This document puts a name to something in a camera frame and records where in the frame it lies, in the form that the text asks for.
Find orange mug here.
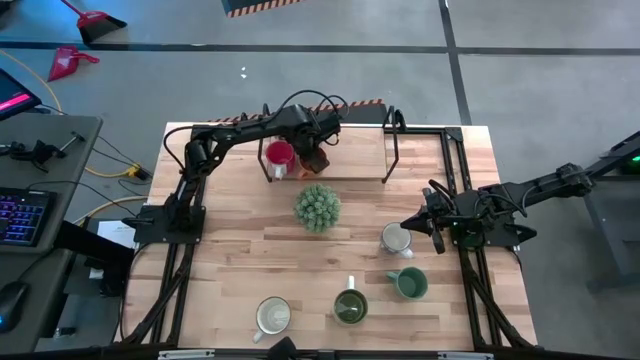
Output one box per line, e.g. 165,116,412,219
297,149,331,180

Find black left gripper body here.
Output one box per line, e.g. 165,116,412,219
298,119,342,154

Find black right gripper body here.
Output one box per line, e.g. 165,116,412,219
422,187,454,255

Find white paper sheet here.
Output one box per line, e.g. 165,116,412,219
97,219,137,250

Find green artificial plant ball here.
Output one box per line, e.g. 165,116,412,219
292,182,343,234

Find grey desk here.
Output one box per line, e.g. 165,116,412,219
0,114,105,355

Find hazard-striped black platform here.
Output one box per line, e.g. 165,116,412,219
207,98,389,126

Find red broom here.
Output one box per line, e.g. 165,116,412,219
59,0,128,44

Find white patterned mug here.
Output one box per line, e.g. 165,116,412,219
378,221,415,260

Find black backlit keyboard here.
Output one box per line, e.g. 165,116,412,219
0,187,57,248

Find red dustpan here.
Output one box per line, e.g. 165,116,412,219
47,46,100,83

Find teal green mug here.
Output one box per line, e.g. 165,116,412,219
386,266,430,301

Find red mug with white handle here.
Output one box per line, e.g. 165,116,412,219
264,139,296,180

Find yellow extension cable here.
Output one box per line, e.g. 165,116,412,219
0,48,151,180

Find pale yellow cable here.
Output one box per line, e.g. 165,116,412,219
72,195,150,226

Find silver metal bracket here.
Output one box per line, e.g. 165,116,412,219
157,349,216,360
437,351,495,360

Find black clamp tool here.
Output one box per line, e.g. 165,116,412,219
0,130,86,174

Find yellow mug with white inside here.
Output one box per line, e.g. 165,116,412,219
252,295,293,345

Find black aluminium table frame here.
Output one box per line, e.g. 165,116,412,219
119,124,539,360

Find black tablet screen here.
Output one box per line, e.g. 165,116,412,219
0,67,43,123

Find olive green mug white handle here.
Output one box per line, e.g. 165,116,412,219
332,274,370,327

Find black computer mouse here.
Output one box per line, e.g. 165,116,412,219
0,281,29,334

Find hazard-striped black box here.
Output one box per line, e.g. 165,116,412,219
221,0,306,19

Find black metal stand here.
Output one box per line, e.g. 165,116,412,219
584,130,640,294

